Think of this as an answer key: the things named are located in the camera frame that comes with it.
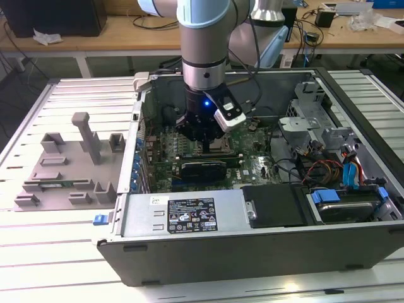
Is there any green motherboard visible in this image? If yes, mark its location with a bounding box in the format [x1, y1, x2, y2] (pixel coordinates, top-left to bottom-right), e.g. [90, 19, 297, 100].
[138, 117, 296, 194]

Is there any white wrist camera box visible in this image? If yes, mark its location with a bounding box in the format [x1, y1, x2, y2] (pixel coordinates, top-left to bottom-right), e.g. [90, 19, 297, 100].
[213, 100, 247, 133]

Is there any black open PC case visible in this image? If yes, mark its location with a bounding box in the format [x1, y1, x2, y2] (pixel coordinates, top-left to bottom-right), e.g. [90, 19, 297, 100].
[91, 66, 404, 287]

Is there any blue flat box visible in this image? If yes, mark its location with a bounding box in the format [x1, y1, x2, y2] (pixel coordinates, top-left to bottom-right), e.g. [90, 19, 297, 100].
[372, 0, 404, 9]

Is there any white paper sheet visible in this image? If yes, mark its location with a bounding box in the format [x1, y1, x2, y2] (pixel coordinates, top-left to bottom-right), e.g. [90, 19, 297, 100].
[374, 15, 404, 35]

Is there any gray parts rack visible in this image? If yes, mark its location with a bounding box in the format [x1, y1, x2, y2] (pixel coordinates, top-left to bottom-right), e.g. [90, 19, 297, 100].
[13, 112, 127, 213]

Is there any crumpled white paper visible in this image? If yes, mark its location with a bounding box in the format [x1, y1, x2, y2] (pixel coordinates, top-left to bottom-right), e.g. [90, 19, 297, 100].
[32, 28, 63, 46]

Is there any gray case latch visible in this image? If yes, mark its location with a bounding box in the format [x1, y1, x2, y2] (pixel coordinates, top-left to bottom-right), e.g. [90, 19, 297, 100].
[132, 71, 151, 93]

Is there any CPU socket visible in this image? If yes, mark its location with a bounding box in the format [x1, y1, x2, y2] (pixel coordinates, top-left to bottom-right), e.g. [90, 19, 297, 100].
[195, 135, 232, 155]

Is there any wooden desk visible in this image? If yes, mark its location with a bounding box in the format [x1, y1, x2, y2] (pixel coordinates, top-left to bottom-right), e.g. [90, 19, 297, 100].
[0, 5, 404, 61]

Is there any silver metal drive cage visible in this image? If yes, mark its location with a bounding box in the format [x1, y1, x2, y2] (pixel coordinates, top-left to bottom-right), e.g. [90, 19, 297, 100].
[277, 80, 362, 160]

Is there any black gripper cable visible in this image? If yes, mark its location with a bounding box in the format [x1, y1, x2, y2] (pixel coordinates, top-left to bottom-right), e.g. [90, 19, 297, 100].
[225, 12, 263, 112]

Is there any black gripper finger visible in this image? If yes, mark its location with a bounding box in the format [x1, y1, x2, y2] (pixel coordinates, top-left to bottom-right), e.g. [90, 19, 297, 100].
[207, 126, 227, 152]
[175, 115, 208, 152]

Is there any black graphics card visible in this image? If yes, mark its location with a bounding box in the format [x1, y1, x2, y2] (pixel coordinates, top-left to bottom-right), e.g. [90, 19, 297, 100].
[151, 158, 229, 183]

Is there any brown cardboard box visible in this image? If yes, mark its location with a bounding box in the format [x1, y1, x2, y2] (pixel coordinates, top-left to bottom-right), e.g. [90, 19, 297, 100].
[105, 0, 141, 16]

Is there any small black cube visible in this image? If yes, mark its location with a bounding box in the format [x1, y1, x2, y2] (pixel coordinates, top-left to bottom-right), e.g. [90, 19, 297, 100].
[314, 9, 335, 28]

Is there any blue flat wire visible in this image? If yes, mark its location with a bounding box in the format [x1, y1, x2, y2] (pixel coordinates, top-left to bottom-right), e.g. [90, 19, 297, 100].
[342, 143, 361, 190]

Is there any metal socket cover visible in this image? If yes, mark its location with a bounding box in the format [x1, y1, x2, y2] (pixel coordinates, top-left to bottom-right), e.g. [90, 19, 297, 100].
[210, 136, 230, 153]

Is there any hard disk in blue carrier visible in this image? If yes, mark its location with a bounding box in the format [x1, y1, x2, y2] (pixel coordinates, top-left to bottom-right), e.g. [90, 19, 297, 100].
[307, 186, 389, 224]

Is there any silver power supply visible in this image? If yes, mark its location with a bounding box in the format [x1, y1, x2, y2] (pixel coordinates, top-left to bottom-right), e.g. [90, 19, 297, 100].
[121, 189, 259, 238]

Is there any red flat wire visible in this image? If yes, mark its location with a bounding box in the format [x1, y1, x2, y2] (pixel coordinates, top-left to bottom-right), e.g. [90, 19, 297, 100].
[353, 159, 378, 187]

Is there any yellow orange wire bundle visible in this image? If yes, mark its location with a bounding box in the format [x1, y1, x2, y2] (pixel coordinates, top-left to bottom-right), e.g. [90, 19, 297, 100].
[302, 159, 345, 187]

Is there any black cylinder part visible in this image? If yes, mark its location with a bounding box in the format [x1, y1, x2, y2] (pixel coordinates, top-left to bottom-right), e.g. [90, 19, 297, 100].
[162, 105, 181, 126]

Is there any black drive bay cover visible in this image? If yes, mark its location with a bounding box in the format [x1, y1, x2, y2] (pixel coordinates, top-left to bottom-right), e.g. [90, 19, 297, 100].
[241, 184, 309, 229]

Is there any clear plastic bag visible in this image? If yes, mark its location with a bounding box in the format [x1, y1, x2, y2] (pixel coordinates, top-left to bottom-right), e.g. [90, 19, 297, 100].
[349, 8, 379, 32]

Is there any large black box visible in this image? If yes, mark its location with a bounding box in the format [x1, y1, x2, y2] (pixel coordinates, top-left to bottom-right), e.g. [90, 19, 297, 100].
[0, 0, 108, 39]

